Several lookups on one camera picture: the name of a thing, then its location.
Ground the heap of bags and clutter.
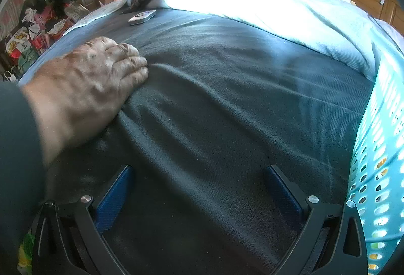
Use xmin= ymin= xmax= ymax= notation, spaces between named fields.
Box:
xmin=0 ymin=0 xmax=89 ymax=80

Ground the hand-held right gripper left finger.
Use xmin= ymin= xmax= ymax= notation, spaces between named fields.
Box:
xmin=32 ymin=164 xmax=136 ymax=275

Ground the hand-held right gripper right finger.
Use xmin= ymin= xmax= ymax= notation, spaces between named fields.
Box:
xmin=263 ymin=164 xmax=368 ymax=275

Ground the light blue quilt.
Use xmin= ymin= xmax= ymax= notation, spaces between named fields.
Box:
xmin=164 ymin=0 xmax=404 ymax=83

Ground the person's left hand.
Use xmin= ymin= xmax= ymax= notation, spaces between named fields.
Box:
xmin=31 ymin=36 xmax=149 ymax=165

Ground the teal perforated plastic basket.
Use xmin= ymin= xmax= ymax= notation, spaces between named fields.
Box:
xmin=346 ymin=51 xmax=404 ymax=275

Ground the dark grey fleece blanket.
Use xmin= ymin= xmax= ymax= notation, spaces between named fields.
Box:
xmin=44 ymin=8 xmax=376 ymax=275

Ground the small white flat device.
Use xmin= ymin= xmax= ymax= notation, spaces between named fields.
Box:
xmin=128 ymin=10 xmax=156 ymax=26

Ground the white quilted cloth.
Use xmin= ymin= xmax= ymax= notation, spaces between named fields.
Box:
xmin=65 ymin=0 xmax=131 ymax=33

